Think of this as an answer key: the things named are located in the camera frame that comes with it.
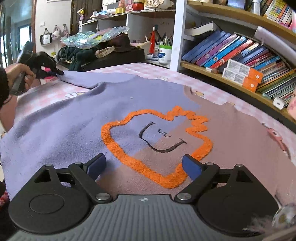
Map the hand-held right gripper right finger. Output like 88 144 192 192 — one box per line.
174 154 252 205

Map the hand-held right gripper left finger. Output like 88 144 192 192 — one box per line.
32 153 114 204

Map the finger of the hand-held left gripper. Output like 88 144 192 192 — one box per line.
48 66 65 77

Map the purple and mauve sweater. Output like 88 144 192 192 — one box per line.
0 70 292 205

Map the person's left forearm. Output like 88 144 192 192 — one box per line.
0 68 19 133

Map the pile of dark clothes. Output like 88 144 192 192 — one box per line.
55 48 146 73

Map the person's left hand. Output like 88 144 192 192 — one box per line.
5 63 36 91

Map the hanging tote bag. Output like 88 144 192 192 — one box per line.
39 27 53 46

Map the dark green cloth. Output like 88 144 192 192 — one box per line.
56 46 102 71

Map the clear bubble wrap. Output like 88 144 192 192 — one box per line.
60 26 130 49

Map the beige wristwatch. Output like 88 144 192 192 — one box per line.
95 45 115 59

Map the dark wooden door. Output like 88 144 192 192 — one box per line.
70 0 104 36

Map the fluffy daisy charm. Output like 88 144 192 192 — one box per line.
242 203 296 235

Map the red tassel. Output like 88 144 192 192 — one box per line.
149 31 158 54

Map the white charger plug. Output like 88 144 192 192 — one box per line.
273 97 284 110

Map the green and white jar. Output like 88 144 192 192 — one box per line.
158 44 173 66

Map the row of colourful books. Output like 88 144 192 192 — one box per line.
181 0 296 100

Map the wooden and white bookshelf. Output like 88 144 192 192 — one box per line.
81 0 296 126

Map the thick black book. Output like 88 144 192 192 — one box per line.
184 21 221 37

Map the lilac flat pad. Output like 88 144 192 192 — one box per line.
253 26 296 68

